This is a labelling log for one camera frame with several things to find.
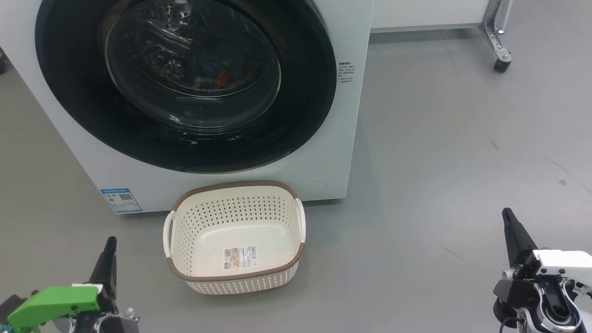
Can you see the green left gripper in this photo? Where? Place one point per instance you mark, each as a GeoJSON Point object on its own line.
{"type": "Point", "coordinates": [51, 303]}

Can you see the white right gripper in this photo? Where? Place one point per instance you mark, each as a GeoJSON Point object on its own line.
{"type": "Point", "coordinates": [564, 263]}

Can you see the washing machine glass door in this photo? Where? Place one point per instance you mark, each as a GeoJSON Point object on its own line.
{"type": "Point", "coordinates": [69, 69]}

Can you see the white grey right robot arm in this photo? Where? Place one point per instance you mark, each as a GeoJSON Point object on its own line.
{"type": "Point", "coordinates": [550, 314]}

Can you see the white front-loading washing machine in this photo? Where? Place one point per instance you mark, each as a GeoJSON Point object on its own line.
{"type": "Point", "coordinates": [351, 138]}

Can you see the blue energy label sticker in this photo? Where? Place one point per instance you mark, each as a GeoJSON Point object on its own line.
{"type": "Point", "coordinates": [121, 200]}

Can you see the white perforated laundry basket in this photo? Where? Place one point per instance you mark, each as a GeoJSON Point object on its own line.
{"type": "Point", "coordinates": [208, 286]}

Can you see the white paper basket label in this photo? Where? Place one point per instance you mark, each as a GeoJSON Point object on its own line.
{"type": "Point", "coordinates": [240, 256]}

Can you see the metal panel leg with caster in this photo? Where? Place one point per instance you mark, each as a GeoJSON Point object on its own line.
{"type": "Point", "coordinates": [497, 41]}

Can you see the white partition panel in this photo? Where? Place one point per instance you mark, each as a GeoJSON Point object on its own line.
{"type": "Point", "coordinates": [425, 11]}

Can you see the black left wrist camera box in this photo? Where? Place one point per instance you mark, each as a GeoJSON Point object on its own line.
{"type": "Point", "coordinates": [11, 307]}

